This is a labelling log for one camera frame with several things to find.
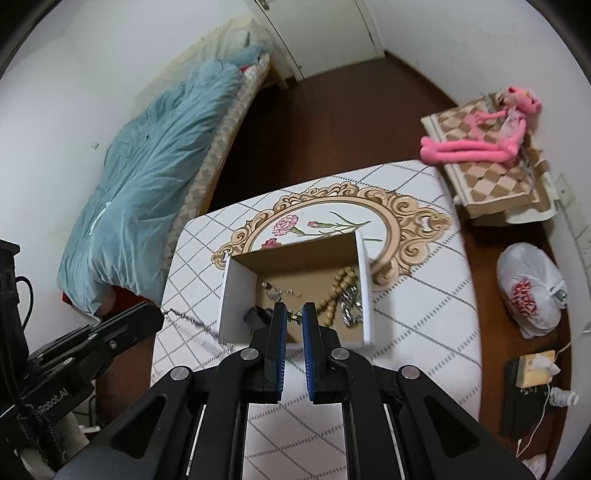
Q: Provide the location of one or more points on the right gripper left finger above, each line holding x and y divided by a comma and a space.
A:
255, 374

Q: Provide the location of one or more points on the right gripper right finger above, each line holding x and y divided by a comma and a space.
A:
335, 374

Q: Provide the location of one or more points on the black wristwatch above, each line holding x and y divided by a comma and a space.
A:
258, 317

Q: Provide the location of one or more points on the white cardboard box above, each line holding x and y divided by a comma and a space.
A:
295, 274

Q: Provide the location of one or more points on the white patterned tablecloth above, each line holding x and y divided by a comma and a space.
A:
378, 250

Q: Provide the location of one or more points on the teal duvet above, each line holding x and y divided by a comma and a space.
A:
123, 235

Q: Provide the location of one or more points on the tissue box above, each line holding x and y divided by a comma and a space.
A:
536, 369

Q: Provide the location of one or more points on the white plastic bag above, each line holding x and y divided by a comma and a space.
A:
533, 289

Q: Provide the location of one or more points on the checkered cushion stool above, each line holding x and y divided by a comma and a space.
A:
515, 193

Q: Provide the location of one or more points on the pink panther plush toy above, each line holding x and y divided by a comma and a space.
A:
490, 129

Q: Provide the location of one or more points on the bed with patterned mattress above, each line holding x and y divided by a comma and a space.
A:
236, 34

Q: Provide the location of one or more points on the white door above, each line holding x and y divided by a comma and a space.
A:
318, 36

